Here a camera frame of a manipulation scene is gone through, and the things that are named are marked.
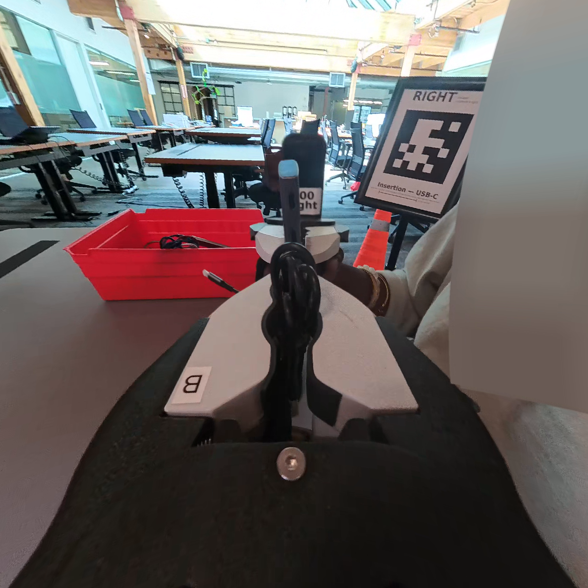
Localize person's right hand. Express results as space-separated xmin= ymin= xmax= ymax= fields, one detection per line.
xmin=321 ymin=250 xmax=371 ymax=305

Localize framed tag sign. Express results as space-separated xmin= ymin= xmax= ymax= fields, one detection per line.
xmin=355 ymin=77 xmax=487 ymax=220

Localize black usb-c cable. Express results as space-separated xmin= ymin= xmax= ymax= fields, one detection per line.
xmin=202 ymin=243 xmax=322 ymax=442

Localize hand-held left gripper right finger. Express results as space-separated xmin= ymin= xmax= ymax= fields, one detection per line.
xmin=303 ymin=278 xmax=419 ymax=435

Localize person's right forearm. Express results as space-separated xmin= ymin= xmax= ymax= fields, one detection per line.
xmin=377 ymin=202 xmax=460 ymax=352

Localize black laptop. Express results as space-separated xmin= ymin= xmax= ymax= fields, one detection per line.
xmin=0 ymin=107 xmax=61 ymax=144

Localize black office chair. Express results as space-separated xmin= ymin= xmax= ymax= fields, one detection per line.
xmin=248 ymin=117 xmax=283 ymax=217
xmin=326 ymin=120 xmax=369 ymax=204

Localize wooden office desk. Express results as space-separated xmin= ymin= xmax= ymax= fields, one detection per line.
xmin=66 ymin=128 xmax=157 ymax=194
xmin=0 ymin=138 xmax=81 ymax=222
xmin=145 ymin=142 xmax=267 ymax=209

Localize black tape strip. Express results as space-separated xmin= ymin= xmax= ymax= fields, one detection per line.
xmin=0 ymin=240 xmax=60 ymax=279

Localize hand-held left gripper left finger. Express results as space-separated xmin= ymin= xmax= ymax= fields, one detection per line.
xmin=164 ymin=277 xmax=276 ymax=432

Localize large red plastic bin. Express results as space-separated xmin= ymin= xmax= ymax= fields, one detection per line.
xmin=64 ymin=208 xmax=265 ymax=301

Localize orange traffic cone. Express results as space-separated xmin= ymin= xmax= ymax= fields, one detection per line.
xmin=353 ymin=209 xmax=393 ymax=272

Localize black coiled cable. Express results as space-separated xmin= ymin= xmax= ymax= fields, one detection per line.
xmin=145 ymin=234 xmax=201 ymax=251

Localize gold bracelets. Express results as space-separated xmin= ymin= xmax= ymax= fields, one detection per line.
xmin=358 ymin=266 xmax=392 ymax=318

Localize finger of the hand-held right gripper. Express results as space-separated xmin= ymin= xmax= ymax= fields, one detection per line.
xmin=255 ymin=224 xmax=288 ymax=263
xmin=303 ymin=224 xmax=343 ymax=265

